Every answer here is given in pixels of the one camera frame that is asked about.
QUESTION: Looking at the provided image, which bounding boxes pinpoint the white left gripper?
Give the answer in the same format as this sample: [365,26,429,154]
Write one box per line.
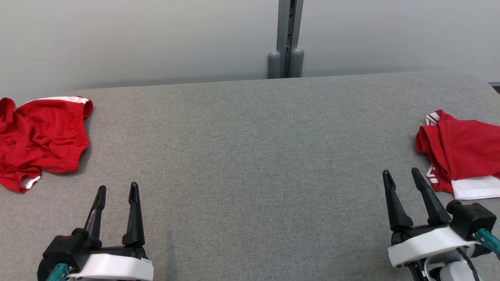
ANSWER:
[66,182,154,281]

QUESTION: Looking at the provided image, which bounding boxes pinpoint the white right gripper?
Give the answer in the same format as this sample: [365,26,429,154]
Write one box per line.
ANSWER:
[382,168,480,268]

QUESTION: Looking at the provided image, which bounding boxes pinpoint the red basketball jersey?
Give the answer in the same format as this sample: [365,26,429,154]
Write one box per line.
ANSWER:
[415,109,500,200]

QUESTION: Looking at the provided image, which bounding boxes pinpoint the red shorts with white stripe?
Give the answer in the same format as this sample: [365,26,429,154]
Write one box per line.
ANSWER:
[0,96,93,194]

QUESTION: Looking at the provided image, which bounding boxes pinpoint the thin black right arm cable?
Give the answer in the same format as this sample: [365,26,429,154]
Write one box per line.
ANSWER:
[455,248,481,281]

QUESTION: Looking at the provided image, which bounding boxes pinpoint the teal left camera connector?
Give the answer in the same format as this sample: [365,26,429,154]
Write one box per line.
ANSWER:
[46,263,70,281]

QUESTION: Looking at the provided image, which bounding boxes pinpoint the teal camera connector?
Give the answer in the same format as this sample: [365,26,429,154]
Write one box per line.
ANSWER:
[46,263,70,281]
[475,228,500,256]

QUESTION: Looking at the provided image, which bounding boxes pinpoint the teal right camera connector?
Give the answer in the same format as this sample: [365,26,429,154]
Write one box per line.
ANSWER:
[475,228,500,256]

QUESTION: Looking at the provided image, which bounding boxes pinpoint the grey metal partition post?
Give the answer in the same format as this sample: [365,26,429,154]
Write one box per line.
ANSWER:
[268,0,305,78]

